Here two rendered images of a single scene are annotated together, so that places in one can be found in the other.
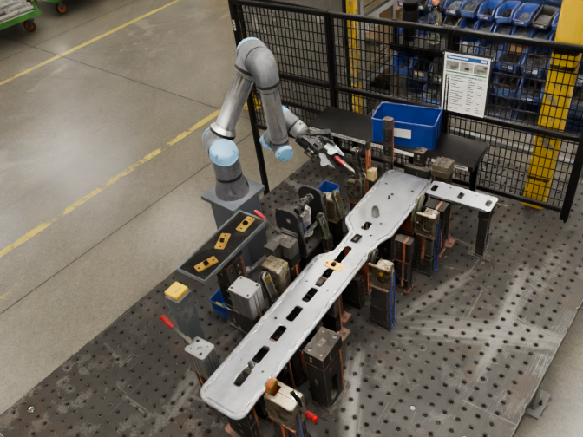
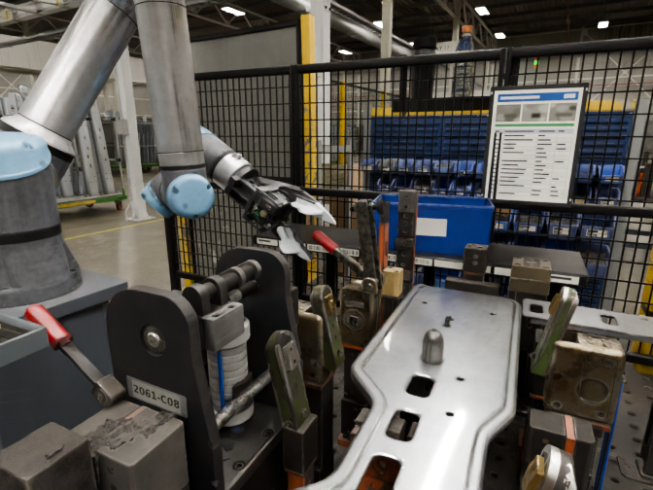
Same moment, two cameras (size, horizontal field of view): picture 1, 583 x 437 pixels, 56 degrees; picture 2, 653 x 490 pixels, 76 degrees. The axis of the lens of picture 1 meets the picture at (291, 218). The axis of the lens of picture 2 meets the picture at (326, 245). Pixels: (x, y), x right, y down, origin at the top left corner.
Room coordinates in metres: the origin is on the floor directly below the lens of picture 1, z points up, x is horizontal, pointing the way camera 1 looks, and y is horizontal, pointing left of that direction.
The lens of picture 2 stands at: (1.26, -0.05, 1.33)
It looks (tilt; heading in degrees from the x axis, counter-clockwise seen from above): 15 degrees down; 345
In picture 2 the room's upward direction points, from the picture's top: straight up
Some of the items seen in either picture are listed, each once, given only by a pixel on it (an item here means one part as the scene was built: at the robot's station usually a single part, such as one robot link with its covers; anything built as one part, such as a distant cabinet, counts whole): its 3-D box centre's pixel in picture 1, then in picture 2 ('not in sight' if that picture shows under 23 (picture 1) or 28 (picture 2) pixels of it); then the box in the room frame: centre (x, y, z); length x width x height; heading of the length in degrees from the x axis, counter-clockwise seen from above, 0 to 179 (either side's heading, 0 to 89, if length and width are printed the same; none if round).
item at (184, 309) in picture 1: (192, 332); not in sight; (1.36, 0.44, 0.92); 0.08 x 0.08 x 0.44; 50
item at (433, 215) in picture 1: (426, 242); (570, 442); (1.69, -0.56, 0.87); 0.12 x 0.09 x 0.35; 50
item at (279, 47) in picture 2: (290, 10); (241, 183); (4.29, -0.23, 1.00); 1.34 x 0.14 x 2.00; 46
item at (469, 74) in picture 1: (465, 84); (531, 146); (2.23, -0.87, 1.30); 0.23 x 0.02 x 0.31; 50
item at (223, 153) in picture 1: (225, 159); (6, 180); (1.97, 0.24, 1.27); 0.13 x 0.12 x 0.14; 15
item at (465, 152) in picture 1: (392, 135); (402, 247); (2.33, -0.56, 1.02); 0.90 x 0.22 x 0.03; 50
